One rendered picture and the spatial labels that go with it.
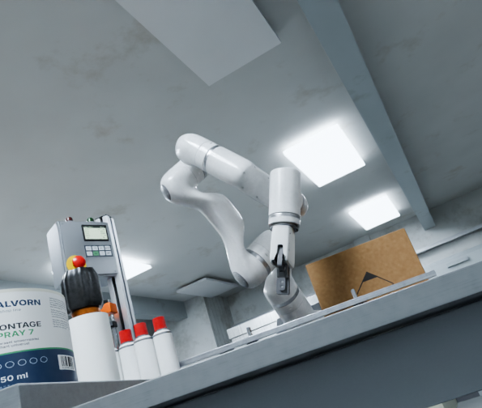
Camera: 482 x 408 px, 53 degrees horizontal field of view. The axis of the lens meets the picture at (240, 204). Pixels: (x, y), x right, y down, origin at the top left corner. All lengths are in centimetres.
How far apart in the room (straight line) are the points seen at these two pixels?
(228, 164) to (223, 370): 103
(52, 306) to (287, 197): 72
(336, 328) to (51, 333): 46
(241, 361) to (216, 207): 125
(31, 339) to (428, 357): 50
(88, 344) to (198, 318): 828
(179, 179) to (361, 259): 62
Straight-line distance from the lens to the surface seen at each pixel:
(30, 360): 71
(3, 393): 58
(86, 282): 111
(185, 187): 159
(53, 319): 75
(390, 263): 142
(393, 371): 41
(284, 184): 129
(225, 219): 163
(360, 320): 38
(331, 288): 142
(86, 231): 159
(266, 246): 168
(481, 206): 926
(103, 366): 106
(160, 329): 134
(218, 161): 139
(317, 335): 38
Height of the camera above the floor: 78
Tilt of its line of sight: 23 degrees up
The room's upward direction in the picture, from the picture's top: 19 degrees counter-clockwise
